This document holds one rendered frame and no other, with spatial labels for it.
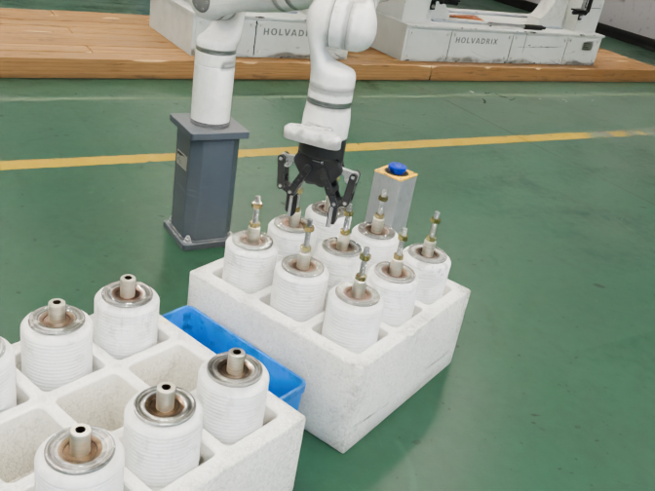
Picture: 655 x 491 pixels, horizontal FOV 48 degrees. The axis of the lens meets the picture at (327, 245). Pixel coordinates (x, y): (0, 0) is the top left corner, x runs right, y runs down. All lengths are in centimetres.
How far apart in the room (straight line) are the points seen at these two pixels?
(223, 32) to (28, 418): 98
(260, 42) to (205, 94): 175
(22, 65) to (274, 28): 110
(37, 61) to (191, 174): 143
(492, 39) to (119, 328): 341
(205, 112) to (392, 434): 84
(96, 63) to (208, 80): 146
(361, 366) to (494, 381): 45
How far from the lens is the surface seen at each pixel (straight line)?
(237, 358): 98
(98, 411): 114
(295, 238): 139
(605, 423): 157
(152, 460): 94
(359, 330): 120
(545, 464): 140
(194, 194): 177
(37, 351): 108
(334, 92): 113
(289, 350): 126
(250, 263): 131
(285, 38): 350
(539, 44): 453
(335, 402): 124
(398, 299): 129
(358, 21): 110
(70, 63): 311
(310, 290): 125
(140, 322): 113
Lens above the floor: 86
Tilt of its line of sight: 26 degrees down
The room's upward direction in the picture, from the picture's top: 10 degrees clockwise
